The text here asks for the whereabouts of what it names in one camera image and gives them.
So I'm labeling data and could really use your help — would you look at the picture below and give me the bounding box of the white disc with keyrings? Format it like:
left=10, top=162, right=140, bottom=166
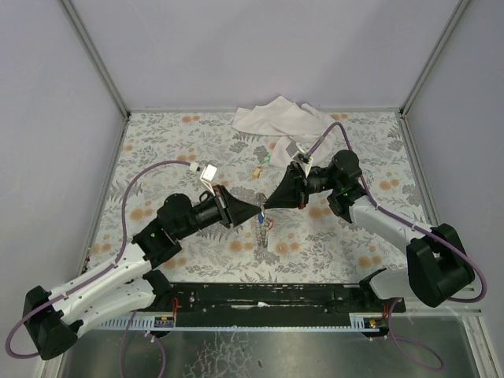
left=254, top=193, right=274, bottom=249

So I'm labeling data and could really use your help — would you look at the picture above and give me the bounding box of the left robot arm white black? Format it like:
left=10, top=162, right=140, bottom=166
left=23, top=185, right=261, bottom=360

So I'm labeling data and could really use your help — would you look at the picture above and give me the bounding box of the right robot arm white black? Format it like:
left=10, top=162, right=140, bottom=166
left=264, top=150, right=476, bottom=308

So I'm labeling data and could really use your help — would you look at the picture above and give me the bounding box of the green tagged key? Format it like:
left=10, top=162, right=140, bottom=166
left=259, top=155, right=271, bottom=165

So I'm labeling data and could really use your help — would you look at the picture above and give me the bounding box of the white crumpled cloth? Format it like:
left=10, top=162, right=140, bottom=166
left=232, top=96, right=334, bottom=169

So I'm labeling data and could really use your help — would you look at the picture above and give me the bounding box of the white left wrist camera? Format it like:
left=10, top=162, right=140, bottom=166
left=189, top=162, right=217, bottom=195

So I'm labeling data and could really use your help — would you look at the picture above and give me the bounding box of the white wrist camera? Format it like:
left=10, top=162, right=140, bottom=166
left=189, top=162, right=217, bottom=195
left=286, top=141, right=313, bottom=176

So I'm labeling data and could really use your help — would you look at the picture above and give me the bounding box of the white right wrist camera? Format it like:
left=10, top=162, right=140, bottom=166
left=286, top=141, right=313, bottom=176

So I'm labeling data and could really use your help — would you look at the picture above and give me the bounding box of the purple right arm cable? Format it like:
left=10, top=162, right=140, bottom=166
left=305, top=121, right=487, bottom=303

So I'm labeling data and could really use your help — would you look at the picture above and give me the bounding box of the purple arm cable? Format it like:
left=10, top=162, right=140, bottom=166
left=6, top=160, right=198, bottom=360
left=305, top=121, right=487, bottom=303

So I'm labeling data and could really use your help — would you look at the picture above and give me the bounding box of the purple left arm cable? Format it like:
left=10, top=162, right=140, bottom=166
left=6, top=160, right=198, bottom=360

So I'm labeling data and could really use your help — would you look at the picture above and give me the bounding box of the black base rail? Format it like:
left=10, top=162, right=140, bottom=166
left=143, top=282, right=406, bottom=320

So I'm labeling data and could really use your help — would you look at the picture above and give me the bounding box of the white slotted cable duct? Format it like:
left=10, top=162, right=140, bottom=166
left=97, top=313, right=388, bottom=334

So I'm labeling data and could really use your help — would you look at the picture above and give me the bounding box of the purple left floor cable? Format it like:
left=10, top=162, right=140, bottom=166
left=117, top=309, right=166, bottom=378

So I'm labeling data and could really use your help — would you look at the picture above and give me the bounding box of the purple floor cable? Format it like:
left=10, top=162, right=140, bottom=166
left=387, top=301, right=445, bottom=373
left=117, top=309, right=166, bottom=378

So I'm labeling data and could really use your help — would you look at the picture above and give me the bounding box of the purple right floor cable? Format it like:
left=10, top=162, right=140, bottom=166
left=387, top=301, right=445, bottom=373

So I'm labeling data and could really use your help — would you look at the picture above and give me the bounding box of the grey aluminium corner post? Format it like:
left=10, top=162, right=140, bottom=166
left=398, top=0, right=473, bottom=119

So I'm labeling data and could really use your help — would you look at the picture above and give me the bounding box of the grey left corner post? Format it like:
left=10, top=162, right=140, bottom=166
left=57, top=0, right=131, bottom=120

